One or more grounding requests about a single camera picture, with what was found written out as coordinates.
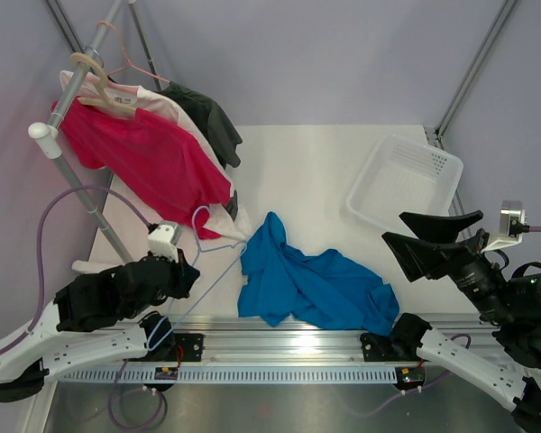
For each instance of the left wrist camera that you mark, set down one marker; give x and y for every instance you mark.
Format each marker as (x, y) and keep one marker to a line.
(163, 240)

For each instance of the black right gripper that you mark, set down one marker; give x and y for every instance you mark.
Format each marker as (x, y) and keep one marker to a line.
(426, 254)

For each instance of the blue t shirt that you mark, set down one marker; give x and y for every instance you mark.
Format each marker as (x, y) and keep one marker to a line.
(328, 291)

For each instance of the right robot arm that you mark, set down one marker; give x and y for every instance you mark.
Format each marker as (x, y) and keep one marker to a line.
(512, 305)

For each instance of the grey metal rack pole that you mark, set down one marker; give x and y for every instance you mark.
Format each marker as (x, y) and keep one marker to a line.
(88, 130)

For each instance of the wooden hanger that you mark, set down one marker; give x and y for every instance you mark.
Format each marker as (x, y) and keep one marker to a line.
(102, 101)

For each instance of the white t shirt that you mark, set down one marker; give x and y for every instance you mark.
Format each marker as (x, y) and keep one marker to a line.
(140, 97)

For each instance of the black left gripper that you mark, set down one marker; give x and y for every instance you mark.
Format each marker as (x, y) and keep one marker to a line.
(186, 276)

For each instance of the white pole connector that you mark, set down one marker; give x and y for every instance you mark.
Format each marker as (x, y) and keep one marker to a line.
(46, 138)

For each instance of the red t shirt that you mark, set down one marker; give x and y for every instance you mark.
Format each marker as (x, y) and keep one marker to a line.
(168, 169)

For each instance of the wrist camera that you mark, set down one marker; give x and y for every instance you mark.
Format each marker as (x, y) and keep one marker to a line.
(511, 227)
(163, 240)

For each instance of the white slotted cable duct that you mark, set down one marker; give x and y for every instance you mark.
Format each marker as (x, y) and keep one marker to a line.
(188, 374)

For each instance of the white plastic basket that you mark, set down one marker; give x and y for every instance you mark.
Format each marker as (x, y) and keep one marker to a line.
(402, 175)

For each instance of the aluminium rail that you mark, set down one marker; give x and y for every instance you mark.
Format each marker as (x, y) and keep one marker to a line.
(251, 341)

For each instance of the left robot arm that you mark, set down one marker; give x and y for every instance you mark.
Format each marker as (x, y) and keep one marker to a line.
(99, 317)

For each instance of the dark green t shirt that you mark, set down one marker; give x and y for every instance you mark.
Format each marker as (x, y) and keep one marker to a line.
(210, 119)

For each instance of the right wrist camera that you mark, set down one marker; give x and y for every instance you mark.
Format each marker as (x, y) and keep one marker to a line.
(511, 227)

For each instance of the pink wire hanger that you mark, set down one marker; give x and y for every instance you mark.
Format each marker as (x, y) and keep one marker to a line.
(150, 71)

